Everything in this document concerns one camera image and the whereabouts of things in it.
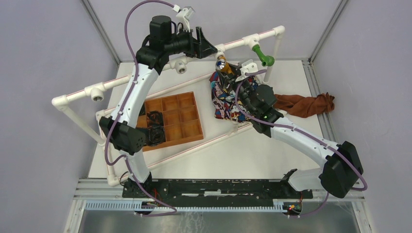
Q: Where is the comic print cloth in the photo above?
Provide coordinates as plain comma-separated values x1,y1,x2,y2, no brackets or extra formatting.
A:
209,71,250,123

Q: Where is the white pvc pipe frame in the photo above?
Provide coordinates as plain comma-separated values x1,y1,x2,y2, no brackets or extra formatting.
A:
51,26,286,186

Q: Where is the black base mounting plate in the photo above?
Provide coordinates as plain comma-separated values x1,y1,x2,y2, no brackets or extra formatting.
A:
122,179,313,207

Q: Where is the wooden compartment tray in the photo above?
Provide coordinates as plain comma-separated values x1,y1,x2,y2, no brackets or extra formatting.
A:
137,92,204,151

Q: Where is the white slotted cable duct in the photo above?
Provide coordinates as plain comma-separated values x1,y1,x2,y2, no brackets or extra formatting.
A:
85,200,287,213

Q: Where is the dark patterned rolled cloth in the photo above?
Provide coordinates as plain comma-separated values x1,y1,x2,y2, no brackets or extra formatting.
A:
143,125,166,147

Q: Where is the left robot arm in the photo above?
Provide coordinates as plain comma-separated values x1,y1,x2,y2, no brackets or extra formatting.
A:
99,16,218,198

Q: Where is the brown cloth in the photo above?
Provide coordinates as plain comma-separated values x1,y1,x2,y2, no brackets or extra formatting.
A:
274,93,335,118

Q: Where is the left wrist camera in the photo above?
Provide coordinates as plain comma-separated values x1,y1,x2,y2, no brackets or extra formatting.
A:
173,4,195,32

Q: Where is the green plastic water faucet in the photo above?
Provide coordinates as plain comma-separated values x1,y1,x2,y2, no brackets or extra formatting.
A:
252,44,275,67

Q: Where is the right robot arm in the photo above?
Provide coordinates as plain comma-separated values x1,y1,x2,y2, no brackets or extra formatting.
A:
222,68,368,199

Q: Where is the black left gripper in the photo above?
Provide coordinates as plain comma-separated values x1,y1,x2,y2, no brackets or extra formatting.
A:
165,26,218,60

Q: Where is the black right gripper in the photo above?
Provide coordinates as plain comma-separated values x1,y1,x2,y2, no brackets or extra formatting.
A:
217,62,256,115

